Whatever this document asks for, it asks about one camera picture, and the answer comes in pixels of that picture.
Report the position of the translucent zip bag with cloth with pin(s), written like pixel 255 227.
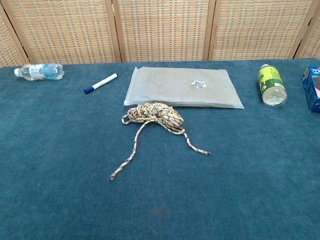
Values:
pixel 175 87

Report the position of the white marker blue cap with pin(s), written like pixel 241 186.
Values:
pixel 101 83

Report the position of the clear water bottle blue label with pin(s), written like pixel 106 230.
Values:
pixel 40 72

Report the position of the clear bottle green label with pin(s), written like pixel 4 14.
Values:
pixel 271 82

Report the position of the woven folding screen panel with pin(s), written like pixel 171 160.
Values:
pixel 7 50
pixel 162 30
pixel 67 30
pixel 311 42
pixel 255 30

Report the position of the blue carpet table mat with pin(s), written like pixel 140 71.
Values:
pixel 50 175

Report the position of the blue cookie box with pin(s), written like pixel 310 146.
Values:
pixel 312 92

